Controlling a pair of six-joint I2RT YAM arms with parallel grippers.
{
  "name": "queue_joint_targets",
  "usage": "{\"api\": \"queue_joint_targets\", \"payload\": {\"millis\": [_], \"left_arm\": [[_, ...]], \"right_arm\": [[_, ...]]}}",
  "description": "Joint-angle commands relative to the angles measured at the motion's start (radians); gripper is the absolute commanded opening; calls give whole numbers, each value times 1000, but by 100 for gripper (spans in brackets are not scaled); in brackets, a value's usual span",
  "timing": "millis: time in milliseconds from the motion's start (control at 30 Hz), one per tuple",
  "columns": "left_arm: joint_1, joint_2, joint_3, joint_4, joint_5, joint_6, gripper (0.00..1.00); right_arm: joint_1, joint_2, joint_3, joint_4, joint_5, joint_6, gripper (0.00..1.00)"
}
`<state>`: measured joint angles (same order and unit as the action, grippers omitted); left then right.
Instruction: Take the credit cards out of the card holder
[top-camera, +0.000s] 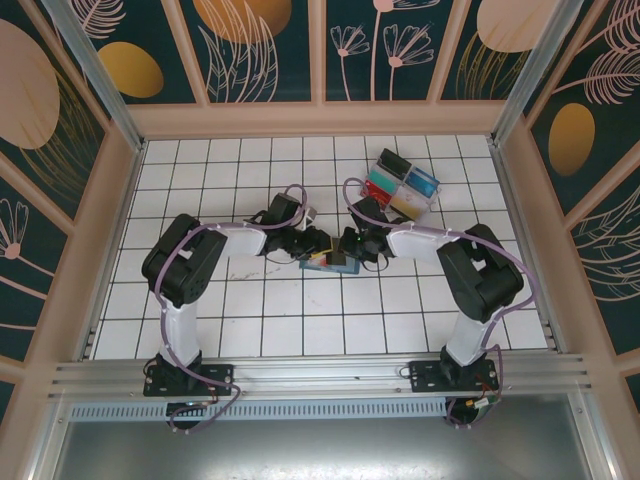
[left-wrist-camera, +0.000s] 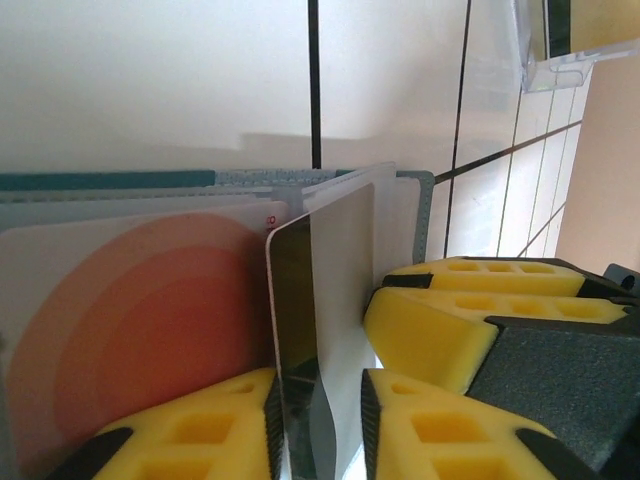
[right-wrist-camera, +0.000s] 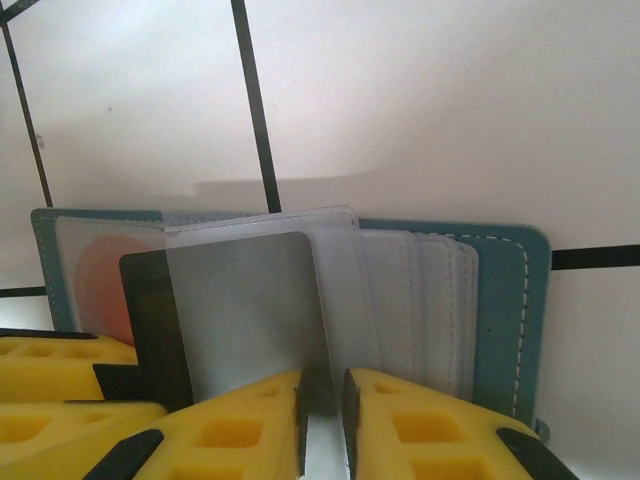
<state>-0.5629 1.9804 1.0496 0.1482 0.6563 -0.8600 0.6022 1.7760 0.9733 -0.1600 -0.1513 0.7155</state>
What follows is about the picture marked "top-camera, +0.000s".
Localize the teal card holder wallet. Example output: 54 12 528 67
298 251 362 276

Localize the red card stack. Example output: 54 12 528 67
362 180 394 207

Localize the gold card stack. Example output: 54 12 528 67
390 195 422 220

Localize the teal card stack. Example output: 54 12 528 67
367 168 401 191

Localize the clear acrylic card organizer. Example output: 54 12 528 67
360 147 444 222

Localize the blue card stack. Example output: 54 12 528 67
403 169 439 199

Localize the black card stack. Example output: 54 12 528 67
377 148 413 179

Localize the grey metal sheet panel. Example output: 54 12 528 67
49 394 592 480

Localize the aluminium mounting rail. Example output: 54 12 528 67
47 352 597 404

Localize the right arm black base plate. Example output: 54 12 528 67
408 358 500 394

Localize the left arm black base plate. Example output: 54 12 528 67
143 362 236 398

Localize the slotted grey cable duct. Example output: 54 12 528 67
69 398 451 422

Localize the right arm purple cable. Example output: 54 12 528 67
341 176 540 431

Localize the aluminium corner post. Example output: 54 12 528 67
39 0 147 152
490 0 587 147

